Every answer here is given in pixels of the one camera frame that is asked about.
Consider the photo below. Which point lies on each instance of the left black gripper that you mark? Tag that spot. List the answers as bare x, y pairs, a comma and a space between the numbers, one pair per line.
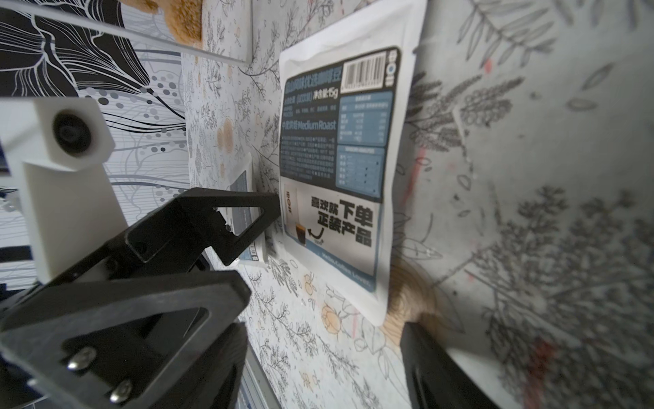
122, 326

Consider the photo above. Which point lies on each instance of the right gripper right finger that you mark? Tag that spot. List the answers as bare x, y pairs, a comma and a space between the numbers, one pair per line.
434, 380

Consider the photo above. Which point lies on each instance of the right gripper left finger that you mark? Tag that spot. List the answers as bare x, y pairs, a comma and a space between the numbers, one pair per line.
213, 380

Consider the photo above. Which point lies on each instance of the blue coffee bag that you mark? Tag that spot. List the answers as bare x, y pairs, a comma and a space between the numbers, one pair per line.
240, 218
345, 94

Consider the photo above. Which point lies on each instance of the blue coffee bag top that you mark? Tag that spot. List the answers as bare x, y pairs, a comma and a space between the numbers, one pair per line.
345, 94

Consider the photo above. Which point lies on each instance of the wooden two-tier shelf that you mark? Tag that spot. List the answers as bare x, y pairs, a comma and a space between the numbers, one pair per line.
99, 26

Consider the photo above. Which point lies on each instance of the brown teddy bear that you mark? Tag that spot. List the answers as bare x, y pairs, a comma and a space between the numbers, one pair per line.
183, 17

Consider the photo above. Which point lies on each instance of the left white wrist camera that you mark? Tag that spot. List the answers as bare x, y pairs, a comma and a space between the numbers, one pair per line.
56, 149

